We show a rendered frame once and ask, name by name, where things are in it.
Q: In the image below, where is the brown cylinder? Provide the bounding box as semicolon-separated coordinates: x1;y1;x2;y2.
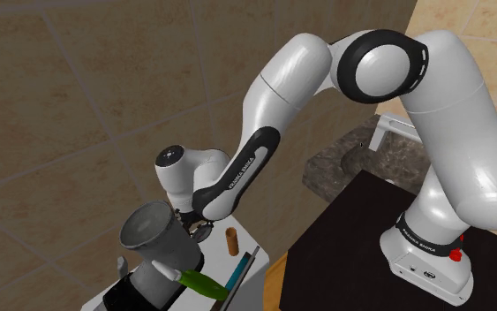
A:
224;226;240;258

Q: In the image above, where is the white table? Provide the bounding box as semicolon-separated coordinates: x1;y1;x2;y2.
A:
79;215;271;311

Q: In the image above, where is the thin slab with blue edge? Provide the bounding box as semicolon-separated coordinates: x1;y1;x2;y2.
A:
209;245;261;311

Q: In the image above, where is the small grey upright piece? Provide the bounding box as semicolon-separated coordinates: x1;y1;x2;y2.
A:
116;255;130;281

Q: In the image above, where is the black flat base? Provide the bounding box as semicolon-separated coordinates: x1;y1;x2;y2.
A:
102;271;164;311

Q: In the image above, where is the black robot stand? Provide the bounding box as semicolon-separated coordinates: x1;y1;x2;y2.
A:
278;169;497;311

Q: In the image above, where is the dark marble counter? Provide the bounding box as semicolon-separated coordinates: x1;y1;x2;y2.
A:
301;113;433;204

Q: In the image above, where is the white bar fixture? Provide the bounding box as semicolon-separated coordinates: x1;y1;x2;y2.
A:
367;112;424;152

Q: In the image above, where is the green-handled tool, white tip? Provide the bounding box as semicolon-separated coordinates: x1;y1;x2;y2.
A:
150;259;231;301

